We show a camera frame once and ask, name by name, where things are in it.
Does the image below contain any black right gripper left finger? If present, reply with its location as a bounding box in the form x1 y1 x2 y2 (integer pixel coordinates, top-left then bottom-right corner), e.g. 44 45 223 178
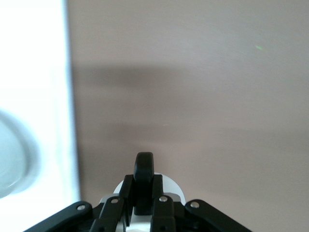
24 174 134 232

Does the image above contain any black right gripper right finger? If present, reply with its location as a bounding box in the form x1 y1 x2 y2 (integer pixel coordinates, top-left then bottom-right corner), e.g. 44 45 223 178
149 174 253 232

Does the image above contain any gray plate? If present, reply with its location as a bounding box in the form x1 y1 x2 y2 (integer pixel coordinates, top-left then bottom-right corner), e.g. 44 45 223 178
0 112 41 199

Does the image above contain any white cloth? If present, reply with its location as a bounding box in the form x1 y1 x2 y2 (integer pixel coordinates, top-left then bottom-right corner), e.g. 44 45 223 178
0 0 82 232

